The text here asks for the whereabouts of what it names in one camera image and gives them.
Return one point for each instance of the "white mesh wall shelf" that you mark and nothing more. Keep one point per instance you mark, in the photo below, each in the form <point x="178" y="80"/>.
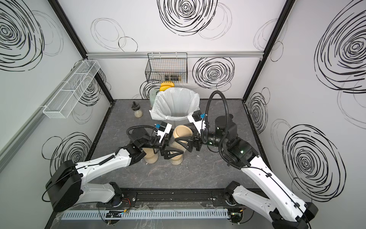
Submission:
<point x="79" y="88"/>

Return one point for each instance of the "black wire wall basket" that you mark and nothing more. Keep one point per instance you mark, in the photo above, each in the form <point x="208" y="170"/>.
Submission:
<point x="156" y="69"/>

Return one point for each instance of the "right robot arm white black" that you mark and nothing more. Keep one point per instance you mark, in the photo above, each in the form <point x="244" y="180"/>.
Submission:
<point x="280" y="206"/>

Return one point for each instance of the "middle rice jar tan lid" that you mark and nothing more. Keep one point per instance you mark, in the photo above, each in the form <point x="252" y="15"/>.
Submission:
<point x="177" y="160"/>

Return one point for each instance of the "rice jar tan lid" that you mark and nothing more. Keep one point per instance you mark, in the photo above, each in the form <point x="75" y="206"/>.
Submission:
<point x="177" y="160"/>
<point x="150" y="157"/>

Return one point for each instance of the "dark bottle in basket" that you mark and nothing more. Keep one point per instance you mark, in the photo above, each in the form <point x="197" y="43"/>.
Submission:
<point x="173" y="78"/>

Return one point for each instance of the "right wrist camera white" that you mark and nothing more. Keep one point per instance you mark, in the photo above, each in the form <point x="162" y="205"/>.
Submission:
<point x="197" y="118"/>

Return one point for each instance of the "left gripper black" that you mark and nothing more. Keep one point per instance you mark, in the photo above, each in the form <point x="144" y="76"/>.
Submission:
<point x="163" y="147"/>

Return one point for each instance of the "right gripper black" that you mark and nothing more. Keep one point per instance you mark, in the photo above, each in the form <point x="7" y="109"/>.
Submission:
<point x="197" y="137"/>

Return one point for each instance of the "white plastic bin liner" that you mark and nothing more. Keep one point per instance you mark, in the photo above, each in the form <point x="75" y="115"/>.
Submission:
<point x="175" y="101"/>

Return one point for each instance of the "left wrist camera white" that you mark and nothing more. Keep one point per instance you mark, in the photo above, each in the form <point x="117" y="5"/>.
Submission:
<point x="162" y="129"/>

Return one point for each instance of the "yellow toast slice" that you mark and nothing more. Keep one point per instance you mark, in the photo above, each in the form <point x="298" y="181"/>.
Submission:
<point x="165" y="87"/>
<point x="167" y="83"/>

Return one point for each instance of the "mint green toaster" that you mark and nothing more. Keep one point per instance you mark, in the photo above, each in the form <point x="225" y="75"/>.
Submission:
<point x="152" y="96"/>

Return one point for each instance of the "glass rice jar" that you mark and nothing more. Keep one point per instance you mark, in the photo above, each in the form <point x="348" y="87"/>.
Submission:
<point x="178" y="145"/>

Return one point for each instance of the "white slotted cable duct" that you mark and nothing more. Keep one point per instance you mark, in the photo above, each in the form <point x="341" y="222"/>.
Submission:
<point x="146" y="214"/>

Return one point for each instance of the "small bottle black pump top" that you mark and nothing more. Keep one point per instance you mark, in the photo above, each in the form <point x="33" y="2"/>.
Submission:
<point x="136" y="110"/>

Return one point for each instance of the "metal mesh trash bin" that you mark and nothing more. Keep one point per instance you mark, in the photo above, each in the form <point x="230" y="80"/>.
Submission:
<point x="177" y="120"/>

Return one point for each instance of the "left rice jar tan lid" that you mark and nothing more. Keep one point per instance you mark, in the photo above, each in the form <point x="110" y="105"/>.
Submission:
<point x="150" y="157"/>

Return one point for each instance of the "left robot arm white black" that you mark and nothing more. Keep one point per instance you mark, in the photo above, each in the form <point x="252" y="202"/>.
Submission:
<point x="71" y="183"/>

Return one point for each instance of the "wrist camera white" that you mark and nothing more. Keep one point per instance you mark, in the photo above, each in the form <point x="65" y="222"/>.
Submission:
<point x="162" y="129"/>
<point x="197" y="118"/>

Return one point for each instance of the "aluminium wall rail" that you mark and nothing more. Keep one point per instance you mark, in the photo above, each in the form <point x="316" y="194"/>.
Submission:
<point x="160" y="55"/>

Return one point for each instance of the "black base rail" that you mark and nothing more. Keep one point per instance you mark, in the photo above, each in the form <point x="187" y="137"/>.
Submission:
<point x="133" y="197"/>

